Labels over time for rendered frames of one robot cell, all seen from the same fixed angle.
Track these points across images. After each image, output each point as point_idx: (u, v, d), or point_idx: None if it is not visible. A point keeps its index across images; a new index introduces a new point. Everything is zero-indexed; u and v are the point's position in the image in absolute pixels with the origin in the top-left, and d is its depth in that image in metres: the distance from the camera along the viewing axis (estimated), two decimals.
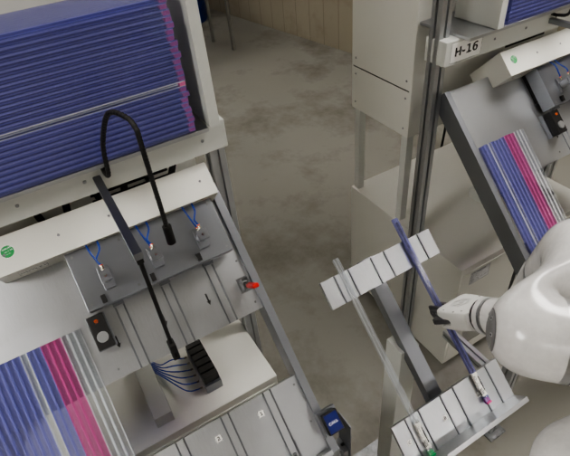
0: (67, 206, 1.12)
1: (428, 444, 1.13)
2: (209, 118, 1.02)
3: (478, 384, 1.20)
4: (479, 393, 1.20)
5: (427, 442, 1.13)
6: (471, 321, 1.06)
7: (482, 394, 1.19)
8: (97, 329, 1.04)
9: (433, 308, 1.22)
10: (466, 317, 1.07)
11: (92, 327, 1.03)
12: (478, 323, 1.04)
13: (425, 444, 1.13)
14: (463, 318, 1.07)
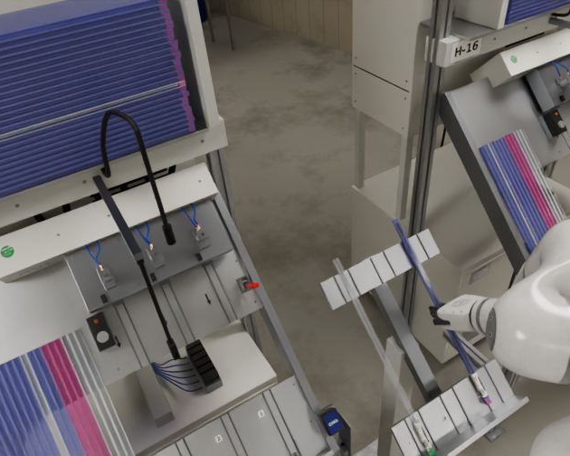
0: (67, 206, 1.12)
1: (428, 444, 1.13)
2: (209, 118, 1.02)
3: (478, 384, 1.20)
4: (479, 394, 1.20)
5: (427, 442, 1.13)
6: (471, 322, 1.06)
7: (482, 394, 1.19)
8: (97, 329, 1.04)
9: (433, 308, 1.22)
10: (466, 318, 1.07)
11: (92, 327, 1.03)
12: (478, 323, 1.04)
13: (425, 444, 1.13)
14: (463, 318, 1.07)
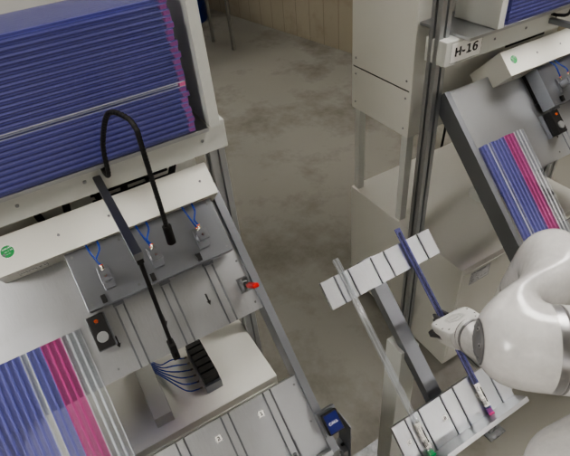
0: (67, 206, 1.12)
1: (428, 444, 1.13)
2: (209, 118, 1.02)
3: (479, 394, 1.19)
4: (482, 403, 1.20)
5: (427, 442, 1.13)
6: (455, 342, 1.05)
7: (484, 404, 1.19)
8: (97, 329, 1.04)
9: (436, 317, 1.22)
10: (451, 337, 1.07)
11: (92, 327, 1.03)
12: (460, 345, 1.04)
13: (425, 444, 1.13)
14: (449, 337, 1.07)
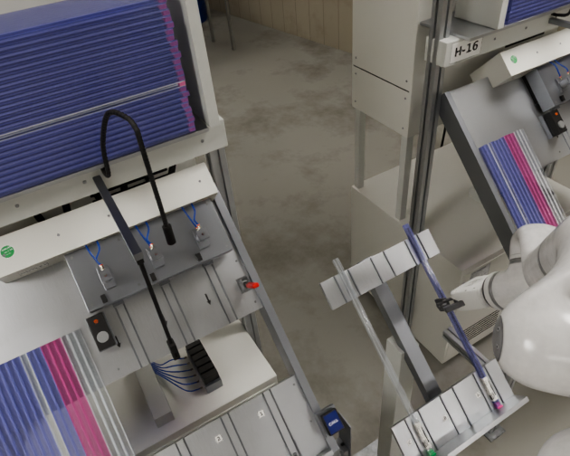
0: (67, 206, 1.12)
1: (428, 444, 1.13)
2: (209, 118, 1.02)
3: (489, 388, 1.20)
4: (490, 397, 1.21)
5: (427, 442, 1.13)
6: (485, 296, 1.03)
7: (493, 398, 1.20)
8: (97, 329, 1.04)
9: (440, 300, 1.16)
10: (479, 292, 1.04)
11: (92, 327, 1.03)
12: (491, 296, 1.01)
13: (425, 444, 1.13)
14: (476, 294, 1.04)
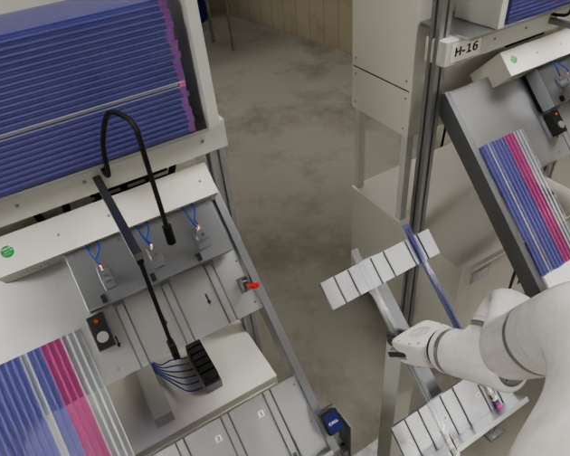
0: (67, 206, 1.12)
1: (456, 453, 1.03)
2: (209, 118, 1.02)
3: (489, 388, 1.20)
4: (490, 397, 1.21)
5: (455, 451, 1.03)
6: (429, 356, 0.89)
7: (493, 398, 1.20)
8: (97, 329, 1.04)
9: (391, 336, 1.05)
10: (422, 351, 0.90)
11: (92, 327, 1.03)
12: (435, 360, 0.87)
13: (453, 453, 1.02)
14: (420, 352, 0.90)
